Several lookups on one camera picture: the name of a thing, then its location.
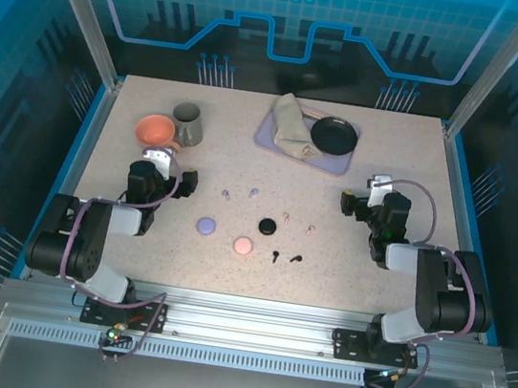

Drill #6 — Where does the purple earbud charging case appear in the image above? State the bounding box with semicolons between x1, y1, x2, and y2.
193;215;219;238

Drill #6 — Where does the pink earbud charging case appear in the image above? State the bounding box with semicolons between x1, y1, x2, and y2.
231;234;256;258

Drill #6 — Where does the black earbud charging case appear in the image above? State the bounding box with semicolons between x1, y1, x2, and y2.
256;215;281;237

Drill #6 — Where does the grey ceramic mug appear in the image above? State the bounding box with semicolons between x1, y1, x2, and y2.
167;100;208;150

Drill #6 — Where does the orange ceramic cup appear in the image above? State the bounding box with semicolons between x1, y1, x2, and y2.
131;111;187;159

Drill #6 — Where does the black round plate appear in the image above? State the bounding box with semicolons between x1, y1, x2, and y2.
307;113;362;160

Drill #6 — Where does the lavender plastic tray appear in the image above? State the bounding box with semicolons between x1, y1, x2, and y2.
248;98;366;180

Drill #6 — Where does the beige folded cloth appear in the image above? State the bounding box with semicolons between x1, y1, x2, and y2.
265;90;334;164

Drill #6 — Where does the brown wooden utensil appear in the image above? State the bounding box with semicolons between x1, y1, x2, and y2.
300;106;330;121

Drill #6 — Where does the left green LED connector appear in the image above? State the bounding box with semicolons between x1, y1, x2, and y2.
102;324;135;346

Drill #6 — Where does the green led connector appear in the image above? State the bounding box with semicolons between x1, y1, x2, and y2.
375;367;409;387
102;324;135;346

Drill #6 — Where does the right green LED connector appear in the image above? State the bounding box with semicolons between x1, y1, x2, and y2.
375;367;409;387

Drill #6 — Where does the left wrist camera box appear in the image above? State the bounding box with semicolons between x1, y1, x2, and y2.
139;144;176;182

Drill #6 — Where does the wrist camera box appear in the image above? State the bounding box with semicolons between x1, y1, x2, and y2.
362;172;396;211
139;144;176;182

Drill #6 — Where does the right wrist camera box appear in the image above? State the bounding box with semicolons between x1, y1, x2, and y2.
362;172;396;211

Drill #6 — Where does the left aluminium side rail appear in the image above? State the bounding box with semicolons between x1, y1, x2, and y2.
10;69;124;291

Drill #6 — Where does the aluminium side rail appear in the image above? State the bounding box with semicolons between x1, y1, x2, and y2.
412;125;512;345
10;69;124;291

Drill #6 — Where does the right aluminium side rail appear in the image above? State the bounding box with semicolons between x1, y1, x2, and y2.
412;125;512;345

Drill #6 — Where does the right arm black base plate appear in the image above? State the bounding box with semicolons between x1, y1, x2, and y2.
330;327;421;371

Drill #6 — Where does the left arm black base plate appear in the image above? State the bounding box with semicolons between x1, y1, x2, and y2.
78;292;170;335

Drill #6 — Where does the aluminium mounting rail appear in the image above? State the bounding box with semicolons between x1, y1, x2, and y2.
0;261;506;388

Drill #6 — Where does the right aluminium frame post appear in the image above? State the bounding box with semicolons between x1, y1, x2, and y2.
442;0;518;147

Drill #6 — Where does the aluminium frame post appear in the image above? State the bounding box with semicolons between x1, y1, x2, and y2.
442;0;518;147
19;0;136;92

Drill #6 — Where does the left aluminium frame post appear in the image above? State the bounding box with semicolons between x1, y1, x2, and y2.
19;0;136;92

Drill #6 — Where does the slotted grey cable duct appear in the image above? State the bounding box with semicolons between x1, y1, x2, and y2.
7;318;369;387

